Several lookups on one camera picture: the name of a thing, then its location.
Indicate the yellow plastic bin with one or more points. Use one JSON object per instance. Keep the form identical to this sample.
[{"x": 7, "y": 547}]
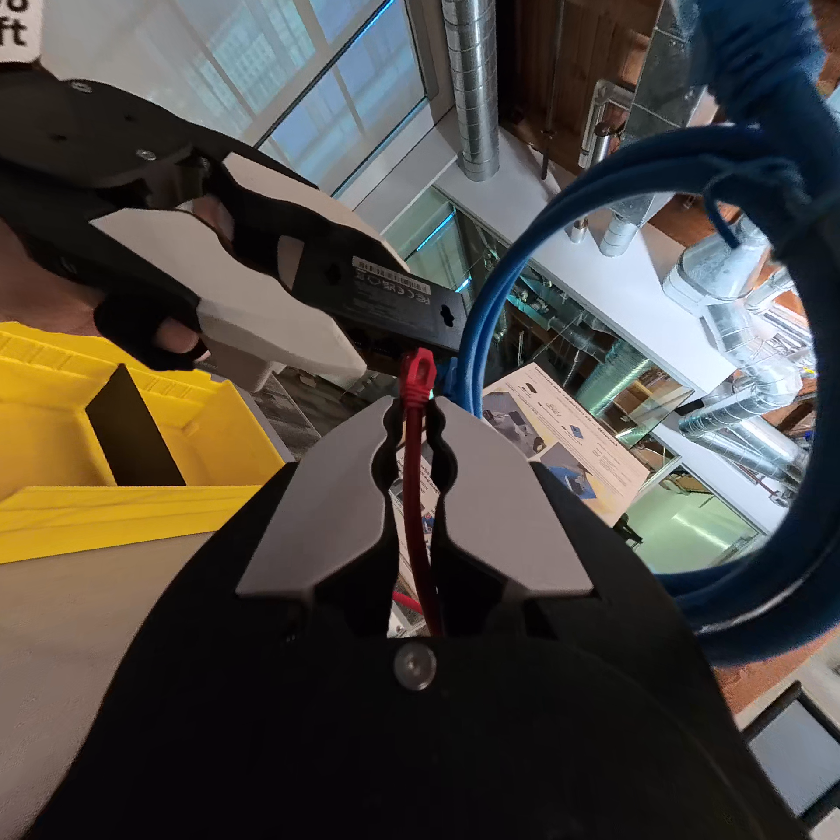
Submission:
[{"x": 131, "y": 518}]

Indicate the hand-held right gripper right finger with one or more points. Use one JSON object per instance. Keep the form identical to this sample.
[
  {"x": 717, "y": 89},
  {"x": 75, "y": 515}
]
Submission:
[{"x": 512, "y": 518}]

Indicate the black ethernet switch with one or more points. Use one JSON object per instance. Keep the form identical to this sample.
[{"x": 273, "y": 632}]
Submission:
[{"x": 394, "y": 289}]

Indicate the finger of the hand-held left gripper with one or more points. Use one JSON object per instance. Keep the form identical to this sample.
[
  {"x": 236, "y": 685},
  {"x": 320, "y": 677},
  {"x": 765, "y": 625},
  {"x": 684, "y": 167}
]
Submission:
[
  {"x": 229, "y": 289},
  {"x": 315, "y": 203}
]

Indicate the person's left hand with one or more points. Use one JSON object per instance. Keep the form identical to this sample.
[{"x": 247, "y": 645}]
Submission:
[{"x": 39, "y": 295}]

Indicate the silver spiral ventilation duct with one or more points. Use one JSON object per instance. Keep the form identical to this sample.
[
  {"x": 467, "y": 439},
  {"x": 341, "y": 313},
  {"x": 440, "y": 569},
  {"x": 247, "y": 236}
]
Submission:
[{"x": 469, "y": 79}]

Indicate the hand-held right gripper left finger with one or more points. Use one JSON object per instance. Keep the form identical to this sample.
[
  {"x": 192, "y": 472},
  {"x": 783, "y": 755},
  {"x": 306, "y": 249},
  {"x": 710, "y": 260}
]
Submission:
[{"x": 315, "y": 518}]

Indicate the black bin divider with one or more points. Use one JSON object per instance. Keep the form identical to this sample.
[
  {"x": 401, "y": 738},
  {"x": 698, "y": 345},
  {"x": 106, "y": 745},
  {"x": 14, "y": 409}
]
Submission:
[{"x": 131, "y": 433}]

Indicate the black framed sign stand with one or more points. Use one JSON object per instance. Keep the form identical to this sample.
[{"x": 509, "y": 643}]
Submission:
[{"x": 807, "y": 754}]

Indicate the printed instruction poster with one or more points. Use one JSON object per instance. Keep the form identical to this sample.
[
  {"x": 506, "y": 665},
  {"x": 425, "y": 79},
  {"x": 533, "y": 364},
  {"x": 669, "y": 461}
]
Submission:
[{"x": 590, "y": 472}]

